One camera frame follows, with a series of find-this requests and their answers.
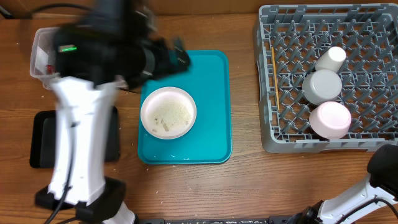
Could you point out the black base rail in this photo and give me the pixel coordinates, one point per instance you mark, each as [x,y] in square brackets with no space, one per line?
[269,220]

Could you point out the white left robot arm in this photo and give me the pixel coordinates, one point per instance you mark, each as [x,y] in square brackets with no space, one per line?
[111,40]

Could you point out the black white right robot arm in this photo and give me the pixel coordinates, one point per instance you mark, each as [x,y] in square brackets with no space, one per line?
[378,189]

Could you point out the black tray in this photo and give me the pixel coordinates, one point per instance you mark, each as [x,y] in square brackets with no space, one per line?
[42,152]

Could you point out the grey dishwasher rack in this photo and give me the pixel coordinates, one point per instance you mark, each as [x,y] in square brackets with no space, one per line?
[300,35]

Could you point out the teal plastic tray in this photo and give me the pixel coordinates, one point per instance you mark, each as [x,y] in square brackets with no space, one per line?
[210,139]

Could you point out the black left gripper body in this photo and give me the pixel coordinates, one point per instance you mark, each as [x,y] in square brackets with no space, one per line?
[155,61]

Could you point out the grey bowl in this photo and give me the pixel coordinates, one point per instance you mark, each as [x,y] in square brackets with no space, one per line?
[321,86]

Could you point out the large white plate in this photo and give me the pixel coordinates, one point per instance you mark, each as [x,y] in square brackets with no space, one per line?
[168,113]

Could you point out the white paper cup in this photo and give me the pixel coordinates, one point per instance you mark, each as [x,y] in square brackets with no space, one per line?
[332,60]

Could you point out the clear plastic bin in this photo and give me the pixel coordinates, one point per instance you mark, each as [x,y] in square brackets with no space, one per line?
[42,54]

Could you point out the wooden chopstick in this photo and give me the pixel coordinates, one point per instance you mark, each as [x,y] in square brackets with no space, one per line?
[275,78]

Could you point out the red snack wrapper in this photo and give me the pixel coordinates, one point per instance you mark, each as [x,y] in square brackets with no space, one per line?
[50,69]

